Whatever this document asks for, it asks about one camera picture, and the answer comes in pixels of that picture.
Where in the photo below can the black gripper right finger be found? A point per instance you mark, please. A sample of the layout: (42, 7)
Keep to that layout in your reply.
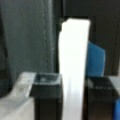
(102, 95)

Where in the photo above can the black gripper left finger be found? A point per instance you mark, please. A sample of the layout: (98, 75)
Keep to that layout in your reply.
(47, 94)

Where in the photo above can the grey jewelry box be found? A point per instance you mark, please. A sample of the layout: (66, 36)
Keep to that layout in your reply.
(73, 44)

